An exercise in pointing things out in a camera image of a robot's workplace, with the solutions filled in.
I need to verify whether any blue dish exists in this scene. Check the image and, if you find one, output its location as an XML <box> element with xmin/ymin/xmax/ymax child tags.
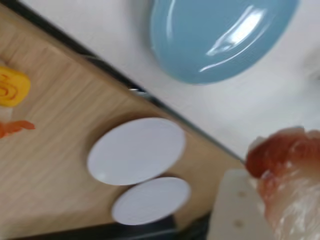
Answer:
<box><xmin>149</xmin><ymin>0</ymin><xmax>301</xmax><ymax>86</ymax></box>

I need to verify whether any red and white sushi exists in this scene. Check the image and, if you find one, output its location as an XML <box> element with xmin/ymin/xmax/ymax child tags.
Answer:
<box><xmin>246</xmin><ymin>126</ymin><xmax>320</xmax><ymax>240</ymax></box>

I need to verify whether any white round plate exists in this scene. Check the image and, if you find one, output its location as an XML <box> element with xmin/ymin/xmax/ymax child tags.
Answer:
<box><xmin>111</xmin><ymin>176</ymin><xmax>192</xmax><ymax>226</ymax></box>
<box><xmin>86</xmin><ymin>117</ymin><xmax>187</xmax><ymax>186</ymax></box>

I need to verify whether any wooden table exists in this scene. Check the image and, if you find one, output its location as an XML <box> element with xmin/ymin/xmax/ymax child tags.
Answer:
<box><xmin>0</xmin><ymin>2</ymin><xmax>243</xmax><ymax>240</ymax></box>

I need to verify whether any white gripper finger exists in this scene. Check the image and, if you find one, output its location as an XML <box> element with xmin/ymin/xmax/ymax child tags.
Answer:
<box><xmin>209</xmin><ymin>168</ymin><xmax>273</xmax><ymax>240</ymax></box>

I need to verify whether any orange shrimp sushi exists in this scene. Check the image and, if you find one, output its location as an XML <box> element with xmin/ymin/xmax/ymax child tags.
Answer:
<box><xmin>0</xmin><ymin>119</ymin><xmax>36</xmax><ymax>140</ymax></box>

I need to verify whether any yellow egg sushi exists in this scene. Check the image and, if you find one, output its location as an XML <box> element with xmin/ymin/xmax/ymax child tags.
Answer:
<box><xmin>0</xmin><ymin>65</ymin><xmax>32</xmax><ymax>108</ymax></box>

